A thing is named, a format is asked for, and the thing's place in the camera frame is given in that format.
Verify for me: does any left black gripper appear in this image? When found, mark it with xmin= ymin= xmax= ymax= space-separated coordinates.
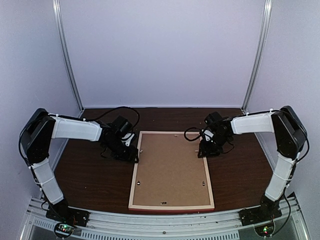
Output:
xmin=105 ymin=137 xmax=139 ymax=163

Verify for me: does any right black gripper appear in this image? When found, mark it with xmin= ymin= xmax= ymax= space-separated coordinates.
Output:
xmin=198 ymin=132 xmax=231 ymax=158

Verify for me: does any brown cardboard backing board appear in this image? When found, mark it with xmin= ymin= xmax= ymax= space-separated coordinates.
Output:
xmin=132 ymin=133 xmax=212 ymax=206

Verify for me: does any light wooden picture frame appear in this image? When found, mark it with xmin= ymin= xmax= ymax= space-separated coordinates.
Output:
xmin=128 ymin=130 xmax=216 ymax=215

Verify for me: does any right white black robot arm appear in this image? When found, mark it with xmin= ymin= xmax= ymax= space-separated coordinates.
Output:
xmin=198 ymin=105 xmax=308 ymax=221

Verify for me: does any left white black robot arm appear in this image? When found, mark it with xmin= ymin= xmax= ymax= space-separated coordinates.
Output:
xmin=18 ymin=108 xmax=139 ymax=222

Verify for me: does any left round controller board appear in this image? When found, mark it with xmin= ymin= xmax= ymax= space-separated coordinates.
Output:
xmin=53 ymin=222 xmax=76 ymax=239

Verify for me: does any round controller board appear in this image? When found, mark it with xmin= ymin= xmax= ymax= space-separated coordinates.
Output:
xmin=53 ymin=222 xmax=76 ymax=239
xmin=254 ymin=222 xmax=275 ymax=238

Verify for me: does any right round controller board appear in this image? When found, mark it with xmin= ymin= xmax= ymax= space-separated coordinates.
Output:
xmin=254 ymin=222 xmax=275 ymax=238

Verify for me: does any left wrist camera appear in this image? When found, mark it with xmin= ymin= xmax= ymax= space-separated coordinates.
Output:
xmin=112 ymin=116 xmax=133 ymax=136

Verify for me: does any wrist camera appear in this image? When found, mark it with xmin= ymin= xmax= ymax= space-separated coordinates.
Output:
xmin=204 ymin=111 xmax=222 ymax=126
xmin=112 ymin=116 xmax=133 ymax=136

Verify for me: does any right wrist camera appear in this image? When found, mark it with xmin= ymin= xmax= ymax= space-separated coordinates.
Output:
xmin=204 ymin=111 xmax=222 ymax=126

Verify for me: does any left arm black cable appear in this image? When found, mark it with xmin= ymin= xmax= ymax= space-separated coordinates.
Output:
xmin=94 ymin=106 xmax=140 ymax=133

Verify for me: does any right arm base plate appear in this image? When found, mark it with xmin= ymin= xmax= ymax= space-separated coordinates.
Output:
xmin=238 ymin=206 xmax=282 ymax=226

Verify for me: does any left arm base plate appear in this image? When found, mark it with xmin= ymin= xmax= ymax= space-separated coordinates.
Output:
xmin=45 ymin=203 xmax=90 ymax=227

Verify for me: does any left aluminium corner post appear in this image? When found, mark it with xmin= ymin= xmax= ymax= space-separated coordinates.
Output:
xmin=52 ymin=0 xmax=84 ymax=112

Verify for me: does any aluminium corner post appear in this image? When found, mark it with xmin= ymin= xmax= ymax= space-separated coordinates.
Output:
xmin=52 ymin=0 xmax=84 ymax=112
xmin=241 ymin=0 xmax=273 ymax=112

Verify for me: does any right aluminium corner post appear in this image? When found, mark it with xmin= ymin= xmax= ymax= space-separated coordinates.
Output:
xmin=241 ymin=0 xmax=273 ymax=112

